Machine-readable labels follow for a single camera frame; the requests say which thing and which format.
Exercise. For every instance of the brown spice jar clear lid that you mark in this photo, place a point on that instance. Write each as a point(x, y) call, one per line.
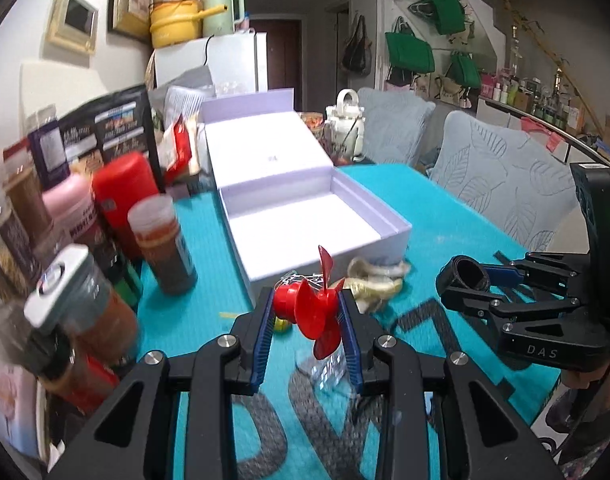
point(157, 232)

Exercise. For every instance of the red flower hair clip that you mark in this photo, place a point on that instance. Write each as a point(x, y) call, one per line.
point(313, 310)

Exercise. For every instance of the purple label jar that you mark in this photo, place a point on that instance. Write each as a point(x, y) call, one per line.
point(48, 152)

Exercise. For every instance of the grey leaf cushion far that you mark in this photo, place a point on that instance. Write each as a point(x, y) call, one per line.
point(395, 123)

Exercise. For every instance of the clear plastic hair clip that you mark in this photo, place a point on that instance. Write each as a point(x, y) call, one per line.
point(328, 373)

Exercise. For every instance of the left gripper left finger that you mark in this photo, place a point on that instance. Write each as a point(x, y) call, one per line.
point(254, 332)

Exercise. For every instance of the yellow pot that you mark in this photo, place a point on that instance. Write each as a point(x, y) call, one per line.
point(176, 22)

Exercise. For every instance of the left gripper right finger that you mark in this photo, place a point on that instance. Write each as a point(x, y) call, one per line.
point(358, 333)

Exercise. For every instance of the wall intercom panel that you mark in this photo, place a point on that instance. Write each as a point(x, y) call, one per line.
point(73, 26)

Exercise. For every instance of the white cream kettle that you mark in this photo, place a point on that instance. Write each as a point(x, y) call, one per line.
point(345, 128)

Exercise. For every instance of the beige marbled wave clip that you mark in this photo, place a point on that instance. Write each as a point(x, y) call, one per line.
point(365, 270)

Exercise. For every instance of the cream claw hair clip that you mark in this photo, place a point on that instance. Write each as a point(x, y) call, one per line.
point(370, 296)

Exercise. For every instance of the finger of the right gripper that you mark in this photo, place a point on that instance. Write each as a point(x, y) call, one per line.
point(487, 305)
point(503, 276)

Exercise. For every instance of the black snack pouch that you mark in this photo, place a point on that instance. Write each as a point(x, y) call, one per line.
point(109, 127)

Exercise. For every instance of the grey leaf cushion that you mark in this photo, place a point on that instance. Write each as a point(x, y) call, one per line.
point(395, 123)
point(507, 177)

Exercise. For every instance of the teal bubble mailer mat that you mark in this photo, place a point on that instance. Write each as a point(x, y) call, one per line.
point(292, 429)

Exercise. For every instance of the lavender open gift box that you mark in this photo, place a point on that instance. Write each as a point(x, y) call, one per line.
point(282, 197)

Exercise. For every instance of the pink lidded jar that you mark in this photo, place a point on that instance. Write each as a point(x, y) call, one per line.
point(72, 207)

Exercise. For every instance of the red cylindrical canister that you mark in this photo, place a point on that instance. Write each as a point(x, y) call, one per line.
point(117, 187)

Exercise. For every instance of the grey leaf cushion near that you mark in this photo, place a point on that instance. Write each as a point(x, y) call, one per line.
point(507, 177)

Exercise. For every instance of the green tote bag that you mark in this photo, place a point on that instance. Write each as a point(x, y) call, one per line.
point(407, 51)

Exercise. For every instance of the white refrigerator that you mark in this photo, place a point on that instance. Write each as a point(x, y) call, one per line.
point(239, 59)

